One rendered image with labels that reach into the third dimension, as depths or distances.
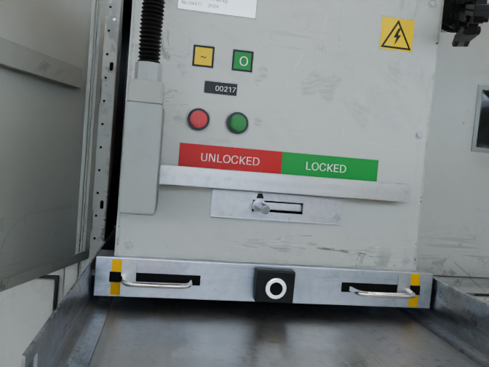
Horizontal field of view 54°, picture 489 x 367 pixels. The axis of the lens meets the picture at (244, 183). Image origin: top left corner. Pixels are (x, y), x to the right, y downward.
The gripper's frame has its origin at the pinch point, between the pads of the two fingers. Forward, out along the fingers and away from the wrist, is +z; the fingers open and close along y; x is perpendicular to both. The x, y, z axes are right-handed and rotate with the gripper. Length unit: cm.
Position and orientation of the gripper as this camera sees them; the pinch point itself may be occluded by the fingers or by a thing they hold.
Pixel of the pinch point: (480, 9)
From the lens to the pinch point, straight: 80.5
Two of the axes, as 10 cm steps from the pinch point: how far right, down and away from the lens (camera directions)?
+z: -2.5, 3.6, -9.0
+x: -9.7, -0.7, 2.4
